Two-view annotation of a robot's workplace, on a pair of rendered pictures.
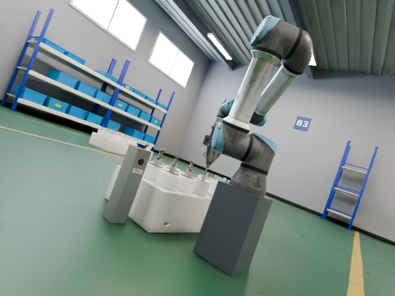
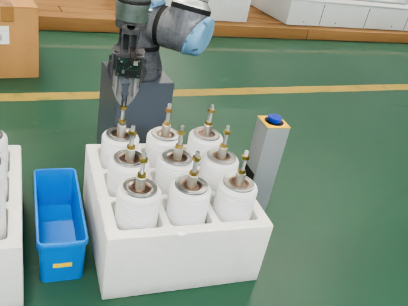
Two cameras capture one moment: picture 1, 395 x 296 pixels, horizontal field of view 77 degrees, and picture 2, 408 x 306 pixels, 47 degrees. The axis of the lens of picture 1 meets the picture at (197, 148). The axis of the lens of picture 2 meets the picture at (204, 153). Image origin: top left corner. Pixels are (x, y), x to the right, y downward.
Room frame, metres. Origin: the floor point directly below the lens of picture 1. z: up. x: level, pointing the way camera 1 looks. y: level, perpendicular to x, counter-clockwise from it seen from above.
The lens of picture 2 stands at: (2.17, 0.54, 0.84)
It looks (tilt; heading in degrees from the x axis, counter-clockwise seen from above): 29 degrees down; 204
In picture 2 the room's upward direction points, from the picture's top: 11 degrees clockwise
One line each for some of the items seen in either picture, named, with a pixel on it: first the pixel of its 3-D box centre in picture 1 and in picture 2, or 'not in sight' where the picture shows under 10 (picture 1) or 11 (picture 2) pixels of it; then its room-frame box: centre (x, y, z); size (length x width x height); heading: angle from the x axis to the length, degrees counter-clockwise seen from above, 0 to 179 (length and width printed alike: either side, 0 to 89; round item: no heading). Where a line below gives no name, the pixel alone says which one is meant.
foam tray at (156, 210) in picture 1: (161, 198); (168, 209); (1.29, 0.08, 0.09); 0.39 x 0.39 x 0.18; 48
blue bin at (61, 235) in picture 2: not in sight; (57, 221); (1.49, -0.11, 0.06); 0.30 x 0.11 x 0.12; 48
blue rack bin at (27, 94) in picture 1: (29, 95); not in sight; (4.73, 3.36, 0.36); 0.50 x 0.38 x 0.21; 56
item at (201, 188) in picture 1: (196, 197); (118, 164); (1.30, -0.08, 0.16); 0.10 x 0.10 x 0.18
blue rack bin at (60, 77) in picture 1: (62, 79); not in sight; (5.10, 3.11, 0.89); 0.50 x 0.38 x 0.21; 56
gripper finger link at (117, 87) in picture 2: (211, 157); (117, 89); (1.33, -0.09, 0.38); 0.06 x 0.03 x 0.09; 35
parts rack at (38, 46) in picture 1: (107, 97); not in sight; (6.01, 2.49, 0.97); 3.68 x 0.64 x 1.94; 145
